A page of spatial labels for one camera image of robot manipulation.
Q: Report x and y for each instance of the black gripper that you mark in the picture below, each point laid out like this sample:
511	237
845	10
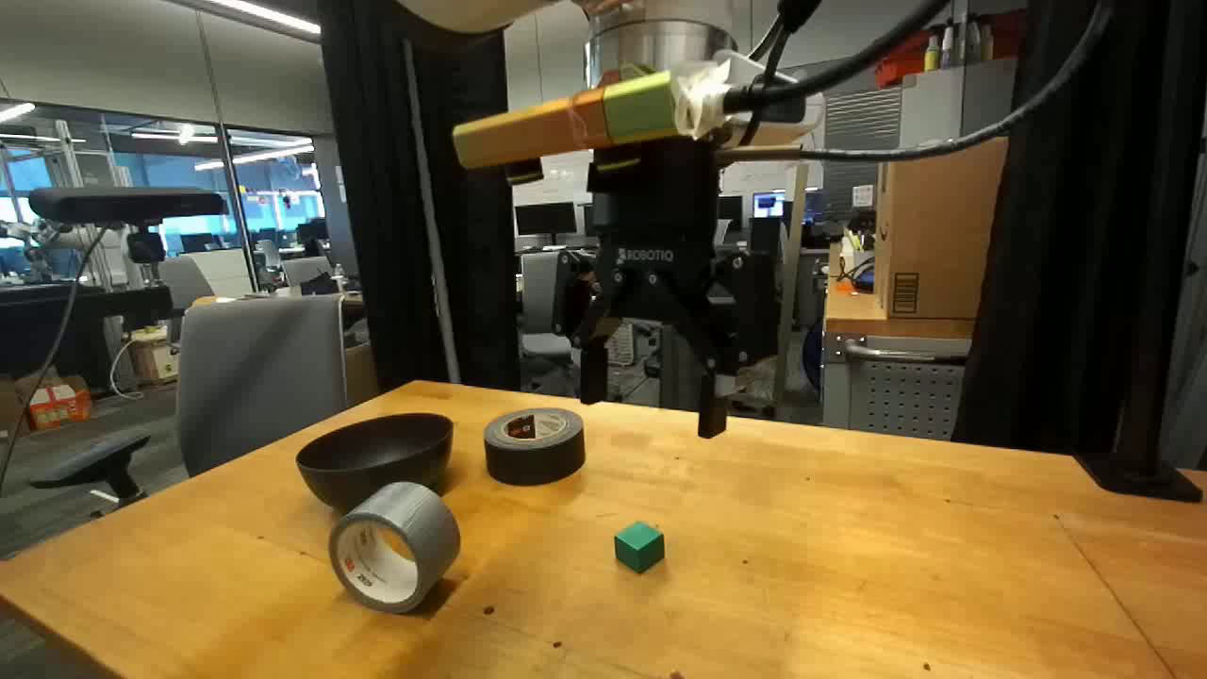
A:
653	228

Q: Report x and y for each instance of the green block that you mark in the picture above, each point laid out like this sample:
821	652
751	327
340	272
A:
638	547

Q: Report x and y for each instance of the black bowl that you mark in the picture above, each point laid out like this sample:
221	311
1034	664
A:
363	460

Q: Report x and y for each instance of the metal cabinet with wooden top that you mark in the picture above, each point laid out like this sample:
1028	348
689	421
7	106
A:
899	391

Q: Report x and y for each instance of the grey rod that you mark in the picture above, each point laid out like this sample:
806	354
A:
431	212

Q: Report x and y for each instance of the large cardboard box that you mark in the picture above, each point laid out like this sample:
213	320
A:
945	228

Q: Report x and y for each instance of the black curtain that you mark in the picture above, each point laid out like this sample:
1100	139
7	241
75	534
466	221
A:
363	189
1042	250

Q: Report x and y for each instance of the grey office chair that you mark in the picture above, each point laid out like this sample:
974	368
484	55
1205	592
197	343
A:
257	379

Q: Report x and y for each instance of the red storage bin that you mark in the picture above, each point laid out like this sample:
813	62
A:
899	57

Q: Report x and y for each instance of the black pole stand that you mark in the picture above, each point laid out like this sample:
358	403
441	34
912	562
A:
1135	475

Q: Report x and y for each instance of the orange box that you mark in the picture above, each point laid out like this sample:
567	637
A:
57	403

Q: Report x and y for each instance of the black duct tape roll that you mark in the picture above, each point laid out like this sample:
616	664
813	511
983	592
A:
534	466

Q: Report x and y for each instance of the silver duct tape roll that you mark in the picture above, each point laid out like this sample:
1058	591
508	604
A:
431	529

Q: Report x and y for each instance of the yellow green taped wrist camera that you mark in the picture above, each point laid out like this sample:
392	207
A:
567	125

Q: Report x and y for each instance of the black stereo camera bar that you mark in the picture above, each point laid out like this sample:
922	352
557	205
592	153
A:
125	205

